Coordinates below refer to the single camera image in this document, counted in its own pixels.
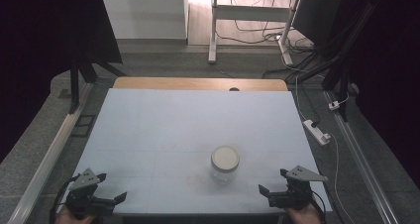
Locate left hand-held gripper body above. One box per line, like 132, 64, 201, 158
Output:
64, 168, 117, 219

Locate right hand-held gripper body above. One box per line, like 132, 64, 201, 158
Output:
267, 165, 329, 211

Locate clear glass jar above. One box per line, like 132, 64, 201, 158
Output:
211, 164, 240, 186

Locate cream round jar lid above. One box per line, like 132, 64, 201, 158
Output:
210, 145, 241, 174

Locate person's right hand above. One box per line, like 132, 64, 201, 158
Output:
284, 203, 323, 224

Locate person's left hand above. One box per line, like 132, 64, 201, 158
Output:
53, 205, 97, 224

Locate white power strip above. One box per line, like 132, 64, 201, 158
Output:
302, 119, 332, 147

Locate black metal stand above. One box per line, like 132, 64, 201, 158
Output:
67, 50, 128, 115
262, 0, 380, 123

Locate white table mat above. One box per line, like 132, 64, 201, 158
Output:
57, 87, 333, 216

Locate wooden table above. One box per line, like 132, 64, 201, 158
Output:
112, 77, 289, 92

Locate black curtain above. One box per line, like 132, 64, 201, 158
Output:
0, 0, 124, 164
293, 0, 420, 189

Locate white cabinet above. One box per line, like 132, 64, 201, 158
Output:
100, 0, 190, 41

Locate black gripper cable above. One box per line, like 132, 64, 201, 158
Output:
309, 188, 329, 223
49, 173, 81, 224

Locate white cable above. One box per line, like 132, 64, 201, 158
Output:
294, 74, 357, 224

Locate aluminium floor rail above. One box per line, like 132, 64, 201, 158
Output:
322, 90, 399, 224
6, 81, 95, 224

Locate black floor frame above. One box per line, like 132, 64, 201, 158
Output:
70, 114, 97, 139

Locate black floor cables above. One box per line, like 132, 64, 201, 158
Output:
216, 0, 315, 55

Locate white desk frame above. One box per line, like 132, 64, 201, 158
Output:
207, 0, 302, 66

